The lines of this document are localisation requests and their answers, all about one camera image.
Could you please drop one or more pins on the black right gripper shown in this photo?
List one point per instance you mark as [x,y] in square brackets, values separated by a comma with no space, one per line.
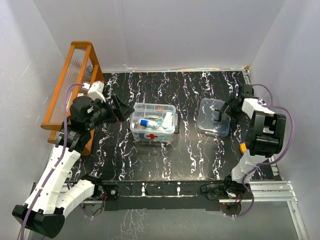
[226,106]

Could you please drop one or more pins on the orange wooden rack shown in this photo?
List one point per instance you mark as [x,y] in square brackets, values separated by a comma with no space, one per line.
[81,66]

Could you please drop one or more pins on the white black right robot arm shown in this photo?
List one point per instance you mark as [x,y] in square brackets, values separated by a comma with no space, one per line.
[265,138]

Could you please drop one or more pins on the clear box lid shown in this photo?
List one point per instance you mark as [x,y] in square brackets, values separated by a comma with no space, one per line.
[209,121]

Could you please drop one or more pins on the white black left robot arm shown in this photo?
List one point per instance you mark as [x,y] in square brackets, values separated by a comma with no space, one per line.
[45,210]

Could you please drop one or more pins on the white paper leaflet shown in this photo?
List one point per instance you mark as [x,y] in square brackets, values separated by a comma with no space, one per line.
[167,121]

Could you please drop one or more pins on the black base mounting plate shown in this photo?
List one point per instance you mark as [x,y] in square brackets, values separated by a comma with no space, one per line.
[210,195]

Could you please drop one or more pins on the clear medicine kit box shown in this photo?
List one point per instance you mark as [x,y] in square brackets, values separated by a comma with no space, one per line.
[155,137]

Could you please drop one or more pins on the clear divided organizer tray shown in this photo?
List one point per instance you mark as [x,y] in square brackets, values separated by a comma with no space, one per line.
[149,111]

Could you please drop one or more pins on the yellow white small block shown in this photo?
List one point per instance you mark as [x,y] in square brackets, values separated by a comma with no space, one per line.
[242,147]

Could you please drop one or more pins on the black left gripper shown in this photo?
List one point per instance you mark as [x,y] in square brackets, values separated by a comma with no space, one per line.
[121,112]

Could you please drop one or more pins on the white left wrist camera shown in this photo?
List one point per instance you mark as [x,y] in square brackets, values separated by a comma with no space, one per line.
[95,91]

